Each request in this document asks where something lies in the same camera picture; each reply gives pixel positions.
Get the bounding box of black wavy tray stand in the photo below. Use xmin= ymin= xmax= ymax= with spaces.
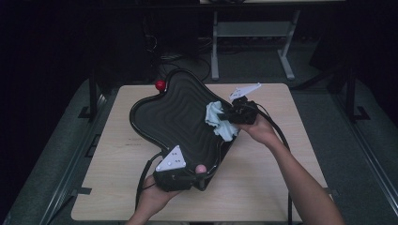
xmin=129 ymin=68 xmax=242 ymax=191

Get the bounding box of aluminium frame rail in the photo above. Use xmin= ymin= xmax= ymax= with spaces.
xmin=38 ymin=92 xmax=109 ymax=225
xmin=329 ymin=92 xmax=398 ymax=218

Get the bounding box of tangle of black floor cables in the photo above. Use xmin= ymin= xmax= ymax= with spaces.
xmin=142 ymin=15 xmax=214 ymax=84

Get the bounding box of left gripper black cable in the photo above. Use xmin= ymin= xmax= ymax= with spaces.
xmin=134 ymin=151 xmax=163 ymax=211

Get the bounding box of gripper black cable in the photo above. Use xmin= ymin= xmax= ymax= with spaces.
xmin=134 ymin=151 xmax=163 ymax=211
xmin=247 ymin=102 xmax=294 ymax=225

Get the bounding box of light blue cloth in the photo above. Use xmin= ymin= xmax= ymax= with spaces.
xmin=205 ymin=100 xmax=240 ymax=143

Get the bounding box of person's left hand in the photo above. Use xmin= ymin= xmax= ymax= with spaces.
xmin=135 ymin=173 xmax=181 ymax=218

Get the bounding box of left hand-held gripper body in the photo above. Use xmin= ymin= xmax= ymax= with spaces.
xmin=152 ymin=144 xmax=201 ymax=193

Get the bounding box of black metal post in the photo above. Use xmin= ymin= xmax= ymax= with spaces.
xmin=78 ymin=69 xmax=99 ymax=120
xmin=345 ymin=62 xmax=372 ymax=124

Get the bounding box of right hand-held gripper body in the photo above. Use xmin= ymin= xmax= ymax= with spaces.
xmin=225 ymin=82 xmax=263 ymax=126

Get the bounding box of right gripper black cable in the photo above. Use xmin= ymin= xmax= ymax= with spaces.
xmin=247 ymin=102 xmax=294 ymax=225

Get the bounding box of white metal table frame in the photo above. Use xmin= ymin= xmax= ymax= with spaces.
xmin=199 ymin=0 xmax=346 ymax=82

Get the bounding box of person's right hand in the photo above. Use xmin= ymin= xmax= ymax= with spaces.
xmin=234 ymin=113 xmax=278 ymax=148

